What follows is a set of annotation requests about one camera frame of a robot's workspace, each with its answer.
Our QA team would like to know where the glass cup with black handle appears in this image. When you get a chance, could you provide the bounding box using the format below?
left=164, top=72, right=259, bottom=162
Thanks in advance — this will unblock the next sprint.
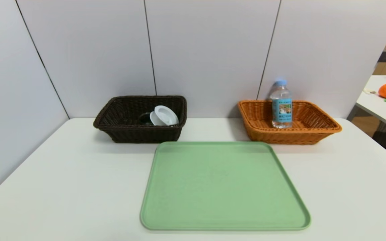
left=138, top=112, right=154, bottom=126

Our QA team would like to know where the orange wicker basket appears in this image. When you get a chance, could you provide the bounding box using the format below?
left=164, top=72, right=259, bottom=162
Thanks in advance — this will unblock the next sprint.
left=238, top=99, right=343, bottom=145

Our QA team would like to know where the white background table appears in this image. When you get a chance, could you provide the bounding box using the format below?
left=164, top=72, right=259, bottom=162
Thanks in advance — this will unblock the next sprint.
left=356, top=75, right=386, bottom=132

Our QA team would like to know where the clear water bottle blue cap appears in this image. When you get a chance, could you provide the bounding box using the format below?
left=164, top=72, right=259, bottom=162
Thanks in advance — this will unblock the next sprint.
left=269, top=80, right=293, bottom=129

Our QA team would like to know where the round white plastic container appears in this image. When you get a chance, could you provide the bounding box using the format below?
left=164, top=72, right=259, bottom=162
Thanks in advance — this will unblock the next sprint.
left=149, top=105, right=180, bottom=127

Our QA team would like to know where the light green plastic tray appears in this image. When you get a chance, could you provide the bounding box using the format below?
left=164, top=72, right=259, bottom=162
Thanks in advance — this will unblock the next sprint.
left=140, top=141, right=312, bottom=231

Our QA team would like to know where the dark brown wicker basket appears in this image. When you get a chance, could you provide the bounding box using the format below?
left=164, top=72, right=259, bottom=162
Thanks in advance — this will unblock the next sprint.
left=93, top=95, right=188, bottom=144

